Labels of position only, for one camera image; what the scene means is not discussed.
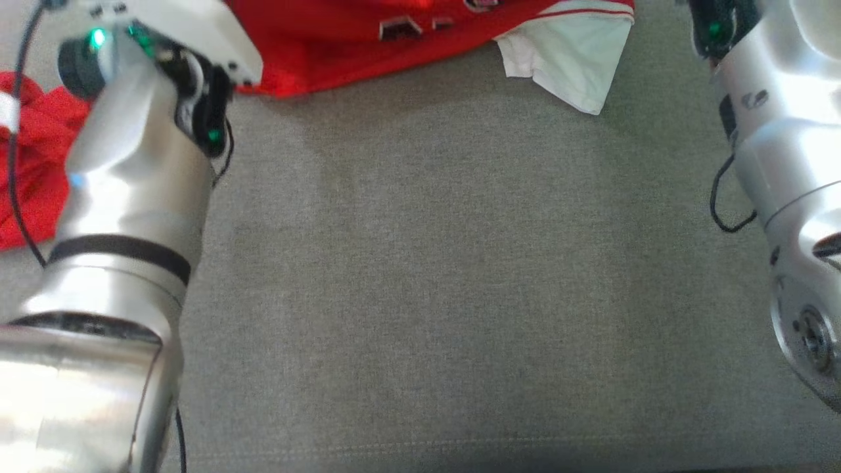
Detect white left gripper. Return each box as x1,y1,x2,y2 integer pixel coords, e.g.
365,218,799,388
79,0,265,87

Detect red jersey with white sleeves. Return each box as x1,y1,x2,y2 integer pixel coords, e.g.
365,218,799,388
222,0,637,117

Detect black cable, teal plug, arm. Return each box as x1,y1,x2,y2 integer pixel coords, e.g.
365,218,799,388
5,0,70,271
708,152,759,235

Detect black cable, teal plug, left arm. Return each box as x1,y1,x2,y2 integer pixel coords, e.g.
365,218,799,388
5,0,70,271

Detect red mesh shorts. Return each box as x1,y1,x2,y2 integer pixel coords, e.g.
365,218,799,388
0,70,94,252

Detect black cable, teal plug, right arm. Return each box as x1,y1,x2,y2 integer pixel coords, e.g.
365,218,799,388
708,152,759,235

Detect grey sofa seat cushion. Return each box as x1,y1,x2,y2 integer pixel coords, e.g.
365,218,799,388
0,0,841,473

